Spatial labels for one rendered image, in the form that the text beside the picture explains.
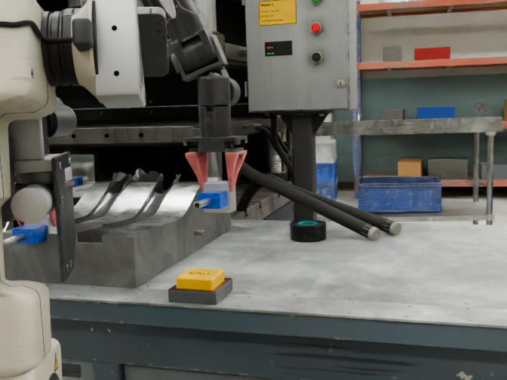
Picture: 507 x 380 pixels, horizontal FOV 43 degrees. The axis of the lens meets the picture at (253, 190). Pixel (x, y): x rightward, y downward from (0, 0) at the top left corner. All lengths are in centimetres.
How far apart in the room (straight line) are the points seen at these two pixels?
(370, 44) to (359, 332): 692
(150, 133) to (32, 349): 125
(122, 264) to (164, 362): 18
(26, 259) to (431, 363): 70
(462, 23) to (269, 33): 600
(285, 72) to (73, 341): 102
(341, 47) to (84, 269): 101
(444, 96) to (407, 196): 305
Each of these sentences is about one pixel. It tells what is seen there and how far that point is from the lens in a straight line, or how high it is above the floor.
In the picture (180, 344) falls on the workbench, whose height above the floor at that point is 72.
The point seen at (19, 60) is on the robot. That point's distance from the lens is 70.
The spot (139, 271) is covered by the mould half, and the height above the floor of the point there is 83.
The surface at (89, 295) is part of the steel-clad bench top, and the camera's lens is 111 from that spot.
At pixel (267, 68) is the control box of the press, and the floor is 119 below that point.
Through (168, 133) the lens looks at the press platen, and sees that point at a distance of 194.
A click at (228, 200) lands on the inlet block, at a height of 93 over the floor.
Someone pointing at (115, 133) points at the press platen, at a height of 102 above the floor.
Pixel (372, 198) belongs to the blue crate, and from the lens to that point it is 486.
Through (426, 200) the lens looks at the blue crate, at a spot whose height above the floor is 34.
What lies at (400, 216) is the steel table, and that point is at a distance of 475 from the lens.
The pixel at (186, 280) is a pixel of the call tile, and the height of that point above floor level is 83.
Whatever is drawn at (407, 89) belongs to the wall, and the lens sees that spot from 775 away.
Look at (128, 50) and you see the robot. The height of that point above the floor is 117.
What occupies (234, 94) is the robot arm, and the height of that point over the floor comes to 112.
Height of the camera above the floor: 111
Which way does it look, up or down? 8 degrees down
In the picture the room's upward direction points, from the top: 2 degrees counter-clockwise
